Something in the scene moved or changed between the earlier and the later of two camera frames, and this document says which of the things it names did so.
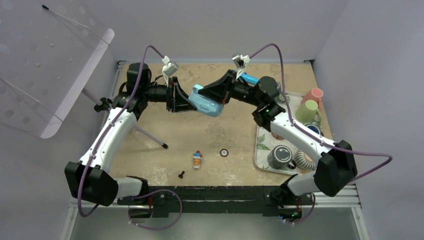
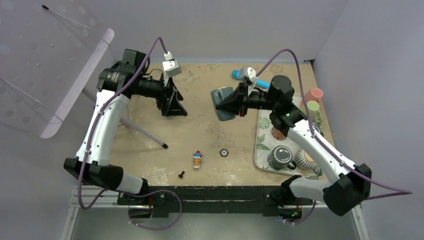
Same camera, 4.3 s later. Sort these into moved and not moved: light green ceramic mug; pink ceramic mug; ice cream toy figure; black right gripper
Moved: black right gripper
Not moved: light green ceramic mug; ice cream toy figure; pink ceramic mug
